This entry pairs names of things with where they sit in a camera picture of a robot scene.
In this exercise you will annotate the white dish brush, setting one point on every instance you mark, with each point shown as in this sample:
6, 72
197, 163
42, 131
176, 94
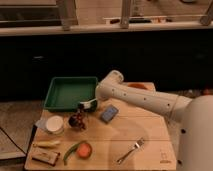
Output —
89, 105

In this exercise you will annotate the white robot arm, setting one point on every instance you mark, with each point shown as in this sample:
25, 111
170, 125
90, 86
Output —
195, 152

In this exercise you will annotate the green plastic tray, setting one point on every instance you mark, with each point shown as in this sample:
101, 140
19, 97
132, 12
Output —
65, 93

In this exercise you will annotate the blue sponge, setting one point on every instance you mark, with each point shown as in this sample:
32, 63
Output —
108, 114

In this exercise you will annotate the orange bowl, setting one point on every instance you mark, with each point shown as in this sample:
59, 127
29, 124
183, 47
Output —
137, 85

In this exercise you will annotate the brown toy figure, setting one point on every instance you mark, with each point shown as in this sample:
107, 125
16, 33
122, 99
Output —
76, 121

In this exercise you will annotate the white cup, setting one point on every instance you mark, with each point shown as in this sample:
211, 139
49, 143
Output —
55, 124

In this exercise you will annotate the silver fork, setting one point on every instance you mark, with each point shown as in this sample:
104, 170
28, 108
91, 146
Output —
136, 145

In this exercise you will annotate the orange carrot slice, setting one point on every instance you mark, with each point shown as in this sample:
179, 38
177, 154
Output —
84, 150

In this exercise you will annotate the green bean pod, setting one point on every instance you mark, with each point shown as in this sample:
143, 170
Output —
69, 152

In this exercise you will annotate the brown wooden block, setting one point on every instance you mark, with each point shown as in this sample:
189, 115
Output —
45, 156

